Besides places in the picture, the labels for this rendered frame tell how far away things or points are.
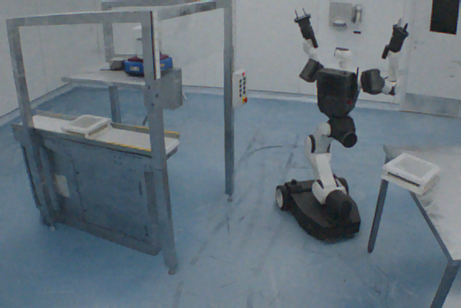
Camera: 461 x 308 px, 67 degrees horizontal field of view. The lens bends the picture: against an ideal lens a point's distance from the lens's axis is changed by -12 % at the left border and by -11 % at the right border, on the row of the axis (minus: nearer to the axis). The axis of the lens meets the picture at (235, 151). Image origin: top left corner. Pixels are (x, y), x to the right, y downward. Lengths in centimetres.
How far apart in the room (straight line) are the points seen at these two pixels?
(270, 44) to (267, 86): 65
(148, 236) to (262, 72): 374
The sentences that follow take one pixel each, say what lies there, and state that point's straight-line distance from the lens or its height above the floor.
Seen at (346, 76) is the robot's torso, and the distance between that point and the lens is 243.
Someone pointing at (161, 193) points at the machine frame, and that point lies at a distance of 224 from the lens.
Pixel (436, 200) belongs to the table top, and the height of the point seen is 82.
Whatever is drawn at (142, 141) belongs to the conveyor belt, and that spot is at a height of 82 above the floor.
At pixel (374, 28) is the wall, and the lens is 564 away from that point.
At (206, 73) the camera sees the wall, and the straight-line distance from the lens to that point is 607.
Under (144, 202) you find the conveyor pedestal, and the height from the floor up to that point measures 46.
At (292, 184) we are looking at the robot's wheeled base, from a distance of 314.
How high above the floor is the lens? 178
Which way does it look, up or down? 25 degrees down
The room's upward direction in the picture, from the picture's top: straight up
